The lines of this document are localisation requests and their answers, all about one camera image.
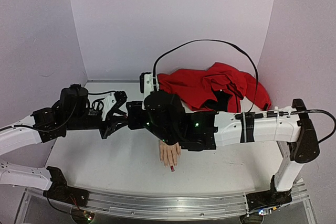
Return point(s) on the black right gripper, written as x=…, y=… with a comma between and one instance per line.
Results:
x=133, y=115

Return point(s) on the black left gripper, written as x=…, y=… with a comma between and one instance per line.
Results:
x=112, y=127

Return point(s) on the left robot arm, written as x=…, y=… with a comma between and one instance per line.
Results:
x=15, y=137

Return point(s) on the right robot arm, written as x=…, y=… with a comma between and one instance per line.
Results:
x=291, y=125

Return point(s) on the red jacket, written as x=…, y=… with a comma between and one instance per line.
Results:
x=219, y=88

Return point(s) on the mannequin hand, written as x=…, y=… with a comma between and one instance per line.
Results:
x=169, y=155

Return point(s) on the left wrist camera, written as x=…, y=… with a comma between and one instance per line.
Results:
x=118, y=97

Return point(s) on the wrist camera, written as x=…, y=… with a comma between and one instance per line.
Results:
x=118, y=97
x=147, y=89

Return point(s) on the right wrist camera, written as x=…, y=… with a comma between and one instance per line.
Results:
x=147, y=89

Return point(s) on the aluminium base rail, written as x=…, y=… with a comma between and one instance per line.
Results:
x=297, y=208

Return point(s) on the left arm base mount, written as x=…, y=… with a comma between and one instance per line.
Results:
x=62, y=192

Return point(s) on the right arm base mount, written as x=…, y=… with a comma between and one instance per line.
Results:
x=268, y=198

